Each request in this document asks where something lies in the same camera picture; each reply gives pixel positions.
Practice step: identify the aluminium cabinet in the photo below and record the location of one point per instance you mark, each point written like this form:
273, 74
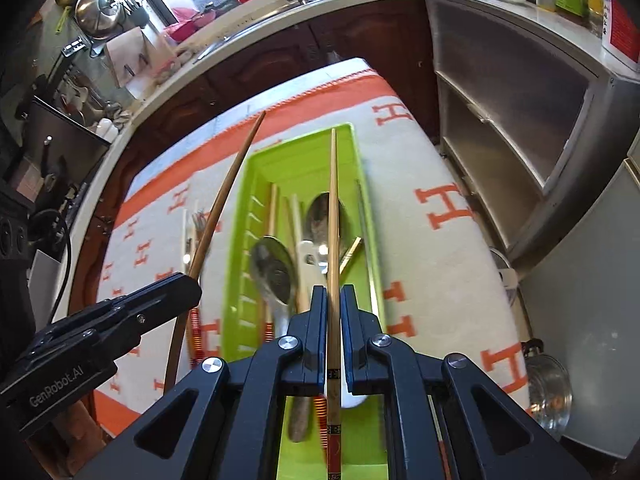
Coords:
510, 85

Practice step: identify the dish rack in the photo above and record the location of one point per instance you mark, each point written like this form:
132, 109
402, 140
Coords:
85, 100

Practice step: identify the gold metal chopstick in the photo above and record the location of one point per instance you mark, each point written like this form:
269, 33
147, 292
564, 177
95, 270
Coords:
352, 255

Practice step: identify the green plastic tray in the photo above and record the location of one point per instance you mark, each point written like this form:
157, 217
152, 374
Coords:
300, 160

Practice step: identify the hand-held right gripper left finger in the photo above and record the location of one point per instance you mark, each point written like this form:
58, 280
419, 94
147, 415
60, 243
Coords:
322, 340

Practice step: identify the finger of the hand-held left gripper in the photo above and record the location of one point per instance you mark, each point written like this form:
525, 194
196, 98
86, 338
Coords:
165, 295

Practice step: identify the red label box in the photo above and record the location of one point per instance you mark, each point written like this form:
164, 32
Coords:
622, 25

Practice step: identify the grey refrigerator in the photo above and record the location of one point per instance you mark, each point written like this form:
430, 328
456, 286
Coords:
590, 310

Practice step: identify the brown wooden chopstick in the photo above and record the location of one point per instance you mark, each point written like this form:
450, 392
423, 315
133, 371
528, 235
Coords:
271, 210

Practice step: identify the pink basin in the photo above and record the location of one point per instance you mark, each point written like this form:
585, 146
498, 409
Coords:
190, 22

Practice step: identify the large steel spoon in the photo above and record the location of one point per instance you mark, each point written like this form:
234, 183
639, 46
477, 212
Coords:
317, 220

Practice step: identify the pale grid-lined sheet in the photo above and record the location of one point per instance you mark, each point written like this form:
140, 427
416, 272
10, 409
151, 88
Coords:
300, 85

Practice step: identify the bamboo chopstick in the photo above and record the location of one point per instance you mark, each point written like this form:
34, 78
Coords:
230, 180
333, 210

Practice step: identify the silver metal chopstick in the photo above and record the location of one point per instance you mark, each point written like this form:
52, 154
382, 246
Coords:
367, 240

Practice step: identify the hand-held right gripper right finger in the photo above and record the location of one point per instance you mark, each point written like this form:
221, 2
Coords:
348, 345

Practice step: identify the steel fork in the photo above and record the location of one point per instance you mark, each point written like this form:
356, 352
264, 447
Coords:
200, 225

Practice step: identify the black flat panel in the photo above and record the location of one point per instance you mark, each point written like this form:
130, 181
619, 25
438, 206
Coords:
70, 140

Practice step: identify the yellow bottle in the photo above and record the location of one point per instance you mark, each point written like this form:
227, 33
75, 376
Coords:
595, 5

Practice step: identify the wooden cutting board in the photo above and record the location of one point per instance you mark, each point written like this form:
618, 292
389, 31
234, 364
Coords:
135, 55

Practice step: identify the steel pot with lid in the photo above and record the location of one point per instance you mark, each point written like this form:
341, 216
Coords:
97, 12

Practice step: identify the orange and white printed blanket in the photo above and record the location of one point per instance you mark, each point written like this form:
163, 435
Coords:
450, 260

